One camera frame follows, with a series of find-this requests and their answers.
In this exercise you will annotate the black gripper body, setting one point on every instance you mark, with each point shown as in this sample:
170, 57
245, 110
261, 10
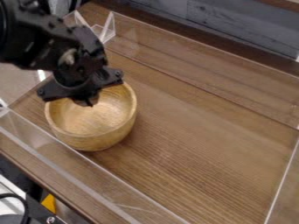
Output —
104, 78

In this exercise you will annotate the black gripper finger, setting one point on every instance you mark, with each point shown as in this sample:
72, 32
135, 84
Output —
80, 102
94, 99

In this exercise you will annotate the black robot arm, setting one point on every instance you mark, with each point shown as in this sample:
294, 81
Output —
38, 42

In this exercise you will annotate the brown wooden bowl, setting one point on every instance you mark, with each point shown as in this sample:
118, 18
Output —
94, 128

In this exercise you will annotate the clear acrylic tray walls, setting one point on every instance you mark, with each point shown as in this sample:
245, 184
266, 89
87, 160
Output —
211, 157

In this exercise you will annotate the black device with yellow label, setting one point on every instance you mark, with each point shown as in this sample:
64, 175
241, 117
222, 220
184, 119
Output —
39, 215

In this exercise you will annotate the clear acrylic corner bracket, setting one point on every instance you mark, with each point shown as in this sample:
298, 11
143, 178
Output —
106, 31

